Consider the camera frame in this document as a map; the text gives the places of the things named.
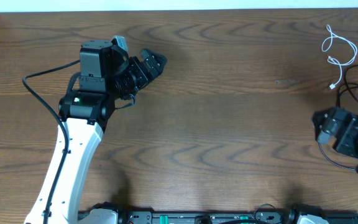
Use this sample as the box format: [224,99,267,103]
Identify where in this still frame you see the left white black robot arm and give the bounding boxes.
[25,35,167,223]

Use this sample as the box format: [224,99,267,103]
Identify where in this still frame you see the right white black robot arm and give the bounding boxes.
[311,107,358,174]

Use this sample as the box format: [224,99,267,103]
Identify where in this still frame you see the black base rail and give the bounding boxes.
[78,202,358,224]

